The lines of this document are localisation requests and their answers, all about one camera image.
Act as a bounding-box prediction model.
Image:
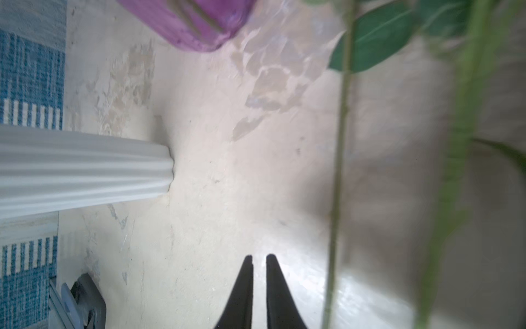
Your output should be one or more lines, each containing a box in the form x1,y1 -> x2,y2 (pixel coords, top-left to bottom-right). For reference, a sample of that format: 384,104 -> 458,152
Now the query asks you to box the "large light pink rose stem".
321,1 -> 416,328

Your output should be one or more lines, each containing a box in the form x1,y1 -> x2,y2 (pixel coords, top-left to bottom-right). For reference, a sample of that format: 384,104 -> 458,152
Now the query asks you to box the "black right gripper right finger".
266,254 -> 307,329

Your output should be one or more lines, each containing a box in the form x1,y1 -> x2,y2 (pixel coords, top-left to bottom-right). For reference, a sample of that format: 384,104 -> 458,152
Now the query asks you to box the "white ribbed ceramic vase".
1,125 -> 174,219

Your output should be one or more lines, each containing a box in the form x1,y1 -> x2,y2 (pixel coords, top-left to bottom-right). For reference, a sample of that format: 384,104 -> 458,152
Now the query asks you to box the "hot pink rose stem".
413,1 -> 525,328

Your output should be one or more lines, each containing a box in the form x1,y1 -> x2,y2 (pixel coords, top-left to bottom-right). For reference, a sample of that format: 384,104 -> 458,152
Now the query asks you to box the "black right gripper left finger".
215,255 -> 253,329

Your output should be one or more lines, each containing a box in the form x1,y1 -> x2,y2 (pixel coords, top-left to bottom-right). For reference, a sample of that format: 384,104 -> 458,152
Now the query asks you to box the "purple blue glass vase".
119,0 -> 255,53

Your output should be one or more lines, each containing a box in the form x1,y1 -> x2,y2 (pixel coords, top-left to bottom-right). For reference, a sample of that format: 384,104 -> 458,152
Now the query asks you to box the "grey blue stapler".
48,273 -> 107,329

